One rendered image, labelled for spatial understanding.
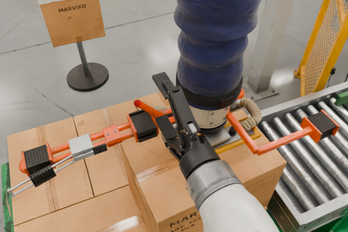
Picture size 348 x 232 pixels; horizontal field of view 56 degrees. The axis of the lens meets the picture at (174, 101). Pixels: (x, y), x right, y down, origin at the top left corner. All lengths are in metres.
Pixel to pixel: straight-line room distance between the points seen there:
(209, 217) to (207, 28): 0.49
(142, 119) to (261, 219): 0.68
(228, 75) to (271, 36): 1.70
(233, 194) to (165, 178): 0.82
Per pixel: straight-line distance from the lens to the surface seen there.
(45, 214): 1.83
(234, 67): 0.99
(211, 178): 0.56
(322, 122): 1.21
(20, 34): 4.08
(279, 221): 1.90
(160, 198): 1.30
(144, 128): 1.10
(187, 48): 0.94
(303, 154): 2.03
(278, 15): 2.57
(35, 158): 1.10
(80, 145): 1.09
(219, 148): 1.21
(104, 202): 1.78
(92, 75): 3.21
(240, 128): 1.12
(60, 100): 3.09
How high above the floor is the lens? 2.10
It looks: 46 degrees down
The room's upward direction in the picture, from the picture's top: straight up
